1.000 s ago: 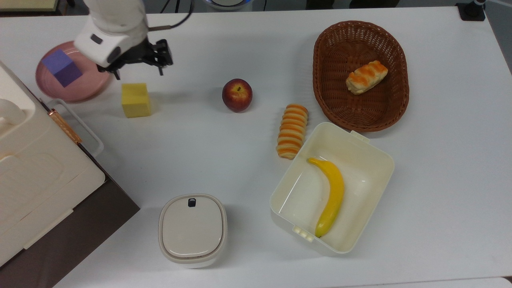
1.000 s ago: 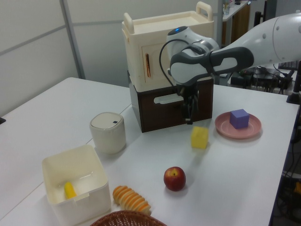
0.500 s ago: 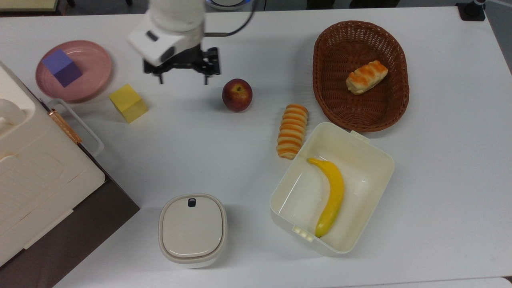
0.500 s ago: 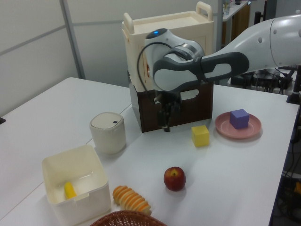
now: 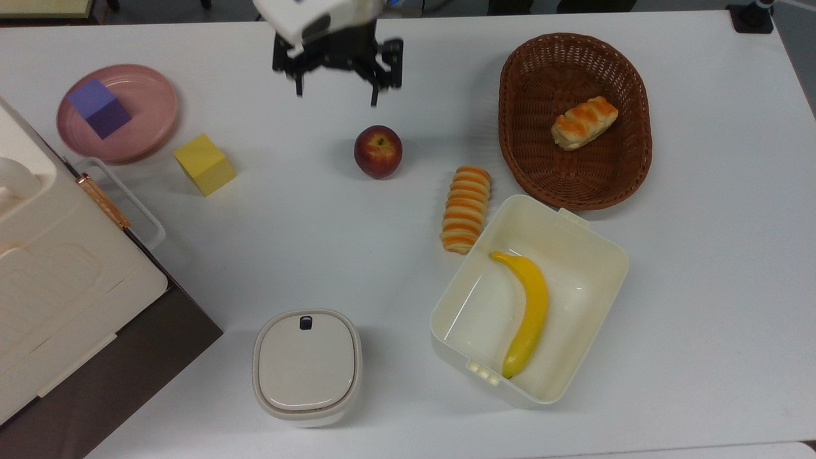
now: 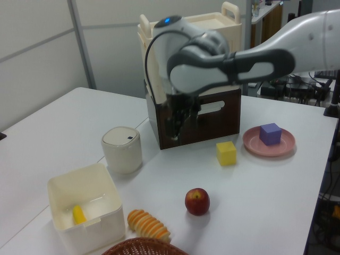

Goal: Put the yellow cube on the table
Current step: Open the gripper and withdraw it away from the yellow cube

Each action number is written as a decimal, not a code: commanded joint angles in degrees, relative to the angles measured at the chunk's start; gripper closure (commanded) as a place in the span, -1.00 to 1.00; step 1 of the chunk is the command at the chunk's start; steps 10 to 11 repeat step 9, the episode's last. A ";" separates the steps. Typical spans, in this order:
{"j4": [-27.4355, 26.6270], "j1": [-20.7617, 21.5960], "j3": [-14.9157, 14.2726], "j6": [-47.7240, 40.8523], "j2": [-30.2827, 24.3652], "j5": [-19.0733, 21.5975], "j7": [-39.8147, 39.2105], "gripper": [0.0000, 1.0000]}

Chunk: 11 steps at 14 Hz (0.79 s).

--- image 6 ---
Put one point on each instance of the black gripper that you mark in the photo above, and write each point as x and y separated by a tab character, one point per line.
180	105

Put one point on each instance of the yellow cube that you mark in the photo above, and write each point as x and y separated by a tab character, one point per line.
226	154

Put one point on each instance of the white grey Franka robot arm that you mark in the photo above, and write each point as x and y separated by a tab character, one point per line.
265	62

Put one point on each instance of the purple cube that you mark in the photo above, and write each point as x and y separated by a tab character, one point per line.
270	135

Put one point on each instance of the dark brown wooden crate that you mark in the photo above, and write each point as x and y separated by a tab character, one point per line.
212	125

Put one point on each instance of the cream toy kitchen box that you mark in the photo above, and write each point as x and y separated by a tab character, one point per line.
154	87

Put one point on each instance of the white lidded canister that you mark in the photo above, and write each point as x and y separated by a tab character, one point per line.
122	154

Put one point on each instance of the pink plate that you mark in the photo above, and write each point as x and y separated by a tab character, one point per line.
252	144

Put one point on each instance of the small grey flat block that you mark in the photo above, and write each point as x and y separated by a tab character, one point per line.
252	85

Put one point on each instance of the red apple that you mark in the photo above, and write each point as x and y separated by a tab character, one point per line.
197	203

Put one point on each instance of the orange striped toy croissant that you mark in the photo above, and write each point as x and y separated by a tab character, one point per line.
148	225

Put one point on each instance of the brown wicker basket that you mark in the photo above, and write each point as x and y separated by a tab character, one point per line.
143	248

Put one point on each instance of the wooden background cabinet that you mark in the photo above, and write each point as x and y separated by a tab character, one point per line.
271	18

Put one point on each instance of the yellow toy banana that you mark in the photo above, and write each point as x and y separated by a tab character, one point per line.
79	215

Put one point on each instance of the white square plastic container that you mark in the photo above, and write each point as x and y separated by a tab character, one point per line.
87	233

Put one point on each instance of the black keyboard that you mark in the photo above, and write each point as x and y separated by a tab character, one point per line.
325	74

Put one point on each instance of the black clamp pole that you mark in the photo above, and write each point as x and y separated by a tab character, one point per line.
334	106

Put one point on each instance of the grey partition post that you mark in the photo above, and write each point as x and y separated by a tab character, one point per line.
83	45

